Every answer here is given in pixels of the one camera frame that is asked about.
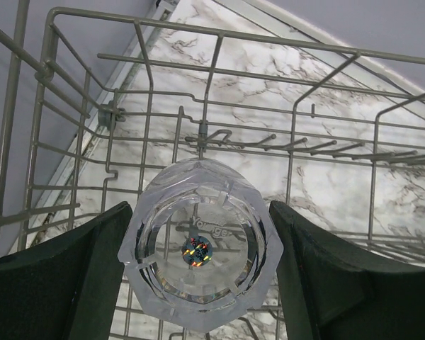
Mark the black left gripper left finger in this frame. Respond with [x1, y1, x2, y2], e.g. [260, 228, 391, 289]
[0, 202, 132, 339]

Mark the clear octagonal glass tumbler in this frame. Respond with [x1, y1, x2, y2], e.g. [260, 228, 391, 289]
[118, 159, 283, 333]

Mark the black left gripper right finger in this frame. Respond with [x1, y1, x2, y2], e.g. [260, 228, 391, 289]
[269, 201, 425, 339]

